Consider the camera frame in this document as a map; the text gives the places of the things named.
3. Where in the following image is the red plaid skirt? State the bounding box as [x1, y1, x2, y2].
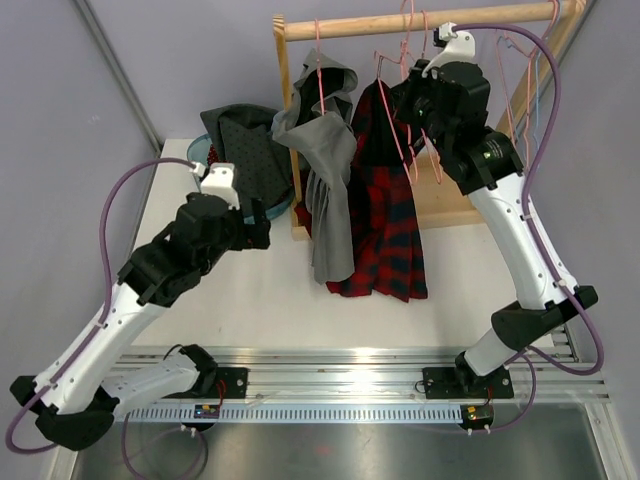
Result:
[326, 80, 428, 302]

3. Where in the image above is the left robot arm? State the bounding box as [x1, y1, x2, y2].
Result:
[10, 193, 271, 451]

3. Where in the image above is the pink wire hanger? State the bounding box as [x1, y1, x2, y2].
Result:
[314, 18, 326, 116]
[492, 0, 564, 146]
[418, 10, 443, 185]
[373, 47, 419, 185]

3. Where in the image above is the aluminium mounting rail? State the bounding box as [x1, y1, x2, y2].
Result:
[106, 348, 610, 424]

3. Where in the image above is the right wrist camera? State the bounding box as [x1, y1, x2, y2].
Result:
[422, 22, 476, 78]

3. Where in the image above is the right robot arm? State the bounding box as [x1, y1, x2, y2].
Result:
[392, 60, 598, 397]

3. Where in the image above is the aluminium corner profile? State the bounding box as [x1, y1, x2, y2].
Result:
[71, 0, 164, 154]

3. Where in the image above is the blue wire hanger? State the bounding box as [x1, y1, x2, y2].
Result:
[521, 0, 562, 146]

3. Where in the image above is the grey pleated skirt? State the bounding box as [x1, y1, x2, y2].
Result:
[272, 49, 358, 284]

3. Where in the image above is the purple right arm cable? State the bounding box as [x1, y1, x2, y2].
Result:
[414, 22, 606, 436]

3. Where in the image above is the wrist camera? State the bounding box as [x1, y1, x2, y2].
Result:
[191, 162, 240, 210]
[422, 22, 476, 78]

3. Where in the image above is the wooden clothes rack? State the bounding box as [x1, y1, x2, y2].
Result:
[272, 1, 593, 229]

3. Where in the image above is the dark grey dotted skirt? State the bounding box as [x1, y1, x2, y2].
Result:
[200, 103, 293, 209]

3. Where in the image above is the teal plastic bin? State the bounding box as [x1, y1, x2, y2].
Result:
[187, 134, 294, 220]

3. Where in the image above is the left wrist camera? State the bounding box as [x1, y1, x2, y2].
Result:
[191, 162, 240, 210]

